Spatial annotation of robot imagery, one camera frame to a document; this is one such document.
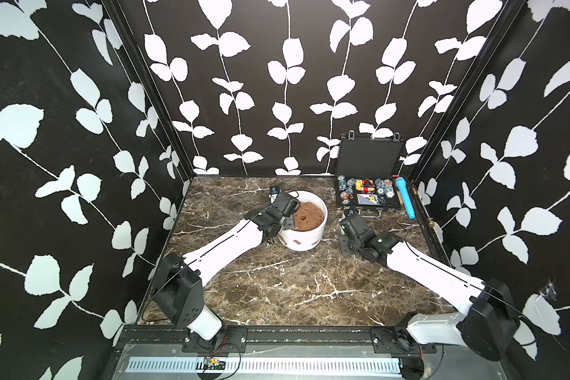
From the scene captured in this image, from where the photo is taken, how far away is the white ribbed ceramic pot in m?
0.84

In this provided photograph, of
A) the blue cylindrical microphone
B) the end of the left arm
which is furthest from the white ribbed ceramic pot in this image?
the blue cylindrical microphone

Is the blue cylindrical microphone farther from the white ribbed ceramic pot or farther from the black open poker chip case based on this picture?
the white ribbed ceramic pot

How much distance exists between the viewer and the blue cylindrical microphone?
1.08 m

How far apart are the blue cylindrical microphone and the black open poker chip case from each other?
0.02m

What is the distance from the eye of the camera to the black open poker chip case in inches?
42.6

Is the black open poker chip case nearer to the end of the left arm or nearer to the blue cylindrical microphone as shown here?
the blue cylindrical microphone

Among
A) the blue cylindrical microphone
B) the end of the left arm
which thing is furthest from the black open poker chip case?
the end of the left arm

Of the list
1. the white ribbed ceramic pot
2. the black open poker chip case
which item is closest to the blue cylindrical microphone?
the black open poker chip case

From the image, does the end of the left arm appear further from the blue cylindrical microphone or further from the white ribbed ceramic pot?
the blue cylindrical microphone

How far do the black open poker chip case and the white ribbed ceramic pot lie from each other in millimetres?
206

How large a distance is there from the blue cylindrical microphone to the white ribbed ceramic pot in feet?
1.48

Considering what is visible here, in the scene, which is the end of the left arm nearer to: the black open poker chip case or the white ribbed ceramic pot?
the white ribbed ceramic pot

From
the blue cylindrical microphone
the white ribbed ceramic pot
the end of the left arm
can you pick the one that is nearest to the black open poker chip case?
the blue cylindrical microphone

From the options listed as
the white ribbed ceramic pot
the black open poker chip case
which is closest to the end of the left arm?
the white ribbed ceramic pot
